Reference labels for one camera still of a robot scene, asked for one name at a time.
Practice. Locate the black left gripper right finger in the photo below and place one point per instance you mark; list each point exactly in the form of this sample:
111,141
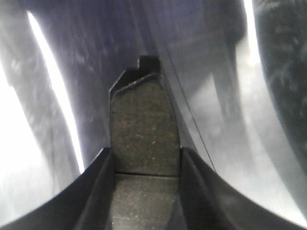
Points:
210,203

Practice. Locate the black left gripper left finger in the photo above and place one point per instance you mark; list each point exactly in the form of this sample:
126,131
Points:
83,205

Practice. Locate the brake pad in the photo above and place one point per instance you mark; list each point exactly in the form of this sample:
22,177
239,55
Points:
145,142

